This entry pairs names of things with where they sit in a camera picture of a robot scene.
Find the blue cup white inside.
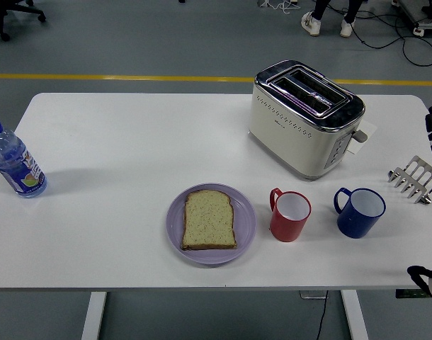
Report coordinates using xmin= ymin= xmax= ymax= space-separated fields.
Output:
xmin=333 ymin=187 xmax=387 ymax=239

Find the red cup white inside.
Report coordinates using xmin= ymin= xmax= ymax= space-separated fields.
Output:
xmin=268 ymin=187 xmax=312 ymax=244

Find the slice of bread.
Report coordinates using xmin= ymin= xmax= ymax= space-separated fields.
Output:
xmin=181 ymin=189 xmax=238 ymax=251

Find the metal toast rack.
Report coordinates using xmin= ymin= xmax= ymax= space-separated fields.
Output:
xmin=387 ymin=154 xmax=432 ymax=205

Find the cream and chrome toaster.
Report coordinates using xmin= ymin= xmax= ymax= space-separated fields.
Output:
xmin=246 ymin=59 xmax=368 ymax=182

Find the white table leg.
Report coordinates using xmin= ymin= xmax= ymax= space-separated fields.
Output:
xmin=341 ymin=290 xmax=369 ymax=340
xmin=81 ymin=292 xmax=108 ymax=340

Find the person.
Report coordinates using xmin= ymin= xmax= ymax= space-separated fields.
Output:
xmin=300 ymin=0 xmax=364 ymax=38

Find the purple plate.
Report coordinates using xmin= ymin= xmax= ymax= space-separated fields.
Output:
xmin=166 ymin=182 xmax=258 ymax=266

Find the water bottle blue cap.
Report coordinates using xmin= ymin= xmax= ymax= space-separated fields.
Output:
xmin=0 ymin=117 xmax=48 ymax=199

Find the black office chair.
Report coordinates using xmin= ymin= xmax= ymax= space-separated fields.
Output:
xmin=0 ymin=0 xmax=47 ymax=43

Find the black cable on floor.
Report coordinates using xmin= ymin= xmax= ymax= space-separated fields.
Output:
xmin=353 ymin=8 xmax=432 ymax=67

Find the metal frame equipment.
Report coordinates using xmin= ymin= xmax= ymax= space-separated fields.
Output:
xmin=392 ymin=0 xmax=432 ymax=37

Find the black cable under table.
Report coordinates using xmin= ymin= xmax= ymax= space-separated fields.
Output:
xmin=314 ymin=290 xmax=330 ymax=340

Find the white cable on floor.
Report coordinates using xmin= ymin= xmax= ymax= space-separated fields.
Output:
xmin=257 ymin=0 xmax=302 ymax=16

